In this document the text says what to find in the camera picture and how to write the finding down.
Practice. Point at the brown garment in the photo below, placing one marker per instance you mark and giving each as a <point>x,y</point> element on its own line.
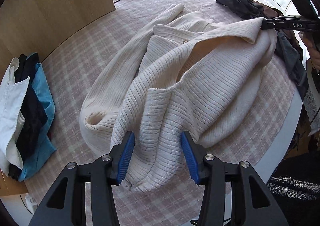
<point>267,11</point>

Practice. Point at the black white tweed garment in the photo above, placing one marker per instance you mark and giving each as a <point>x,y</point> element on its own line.
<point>298,181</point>

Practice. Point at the wooden headboard panel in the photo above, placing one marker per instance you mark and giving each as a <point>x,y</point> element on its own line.
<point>40,26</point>

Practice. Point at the blue garment in pile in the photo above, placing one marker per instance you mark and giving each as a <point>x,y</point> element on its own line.
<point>44,148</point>

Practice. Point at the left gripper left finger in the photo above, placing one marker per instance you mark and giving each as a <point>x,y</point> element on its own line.
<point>64,202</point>

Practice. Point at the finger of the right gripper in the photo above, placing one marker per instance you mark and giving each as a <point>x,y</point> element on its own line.
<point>297,23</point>

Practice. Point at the dark navy garment in pile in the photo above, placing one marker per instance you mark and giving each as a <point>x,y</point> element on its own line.
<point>32,110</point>

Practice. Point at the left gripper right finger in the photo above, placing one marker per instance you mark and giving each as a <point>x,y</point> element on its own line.
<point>252,202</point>

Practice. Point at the cream ribbed knit cardigan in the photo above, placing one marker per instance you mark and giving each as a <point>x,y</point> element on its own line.
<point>181,72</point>

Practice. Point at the white wall socket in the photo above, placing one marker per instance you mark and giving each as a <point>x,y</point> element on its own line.
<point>30,203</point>

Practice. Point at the dark grey jacket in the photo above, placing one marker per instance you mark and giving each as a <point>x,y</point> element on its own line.
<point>287,48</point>

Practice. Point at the pink plaid bed cover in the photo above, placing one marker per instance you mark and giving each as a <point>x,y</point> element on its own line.
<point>74,66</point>

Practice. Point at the white garment in pile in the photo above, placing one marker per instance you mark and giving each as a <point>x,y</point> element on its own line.
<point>12,120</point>

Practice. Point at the person's right hand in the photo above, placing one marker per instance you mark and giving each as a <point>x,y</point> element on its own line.
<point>309,43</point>

